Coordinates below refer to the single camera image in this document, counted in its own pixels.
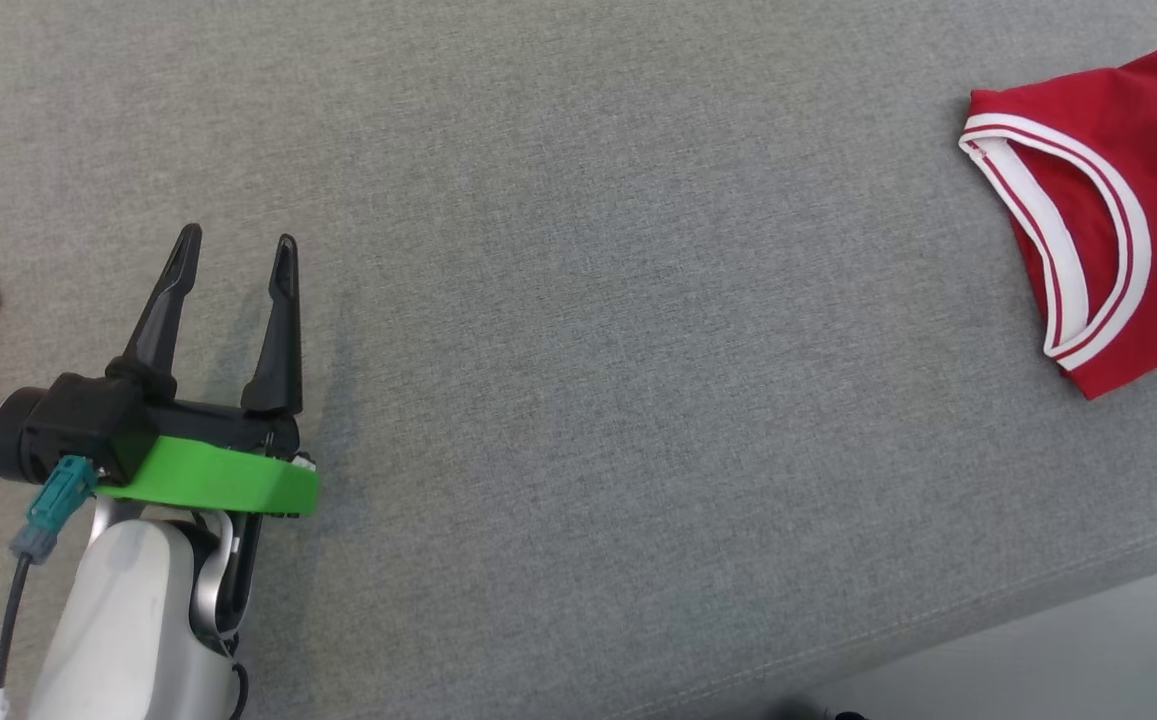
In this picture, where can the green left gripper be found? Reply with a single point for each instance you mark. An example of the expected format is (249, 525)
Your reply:
(218, 475)

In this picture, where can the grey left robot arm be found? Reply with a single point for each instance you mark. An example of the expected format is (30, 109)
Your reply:
(128, 620)

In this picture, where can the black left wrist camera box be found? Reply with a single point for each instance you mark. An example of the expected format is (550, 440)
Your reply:
(88, 420)

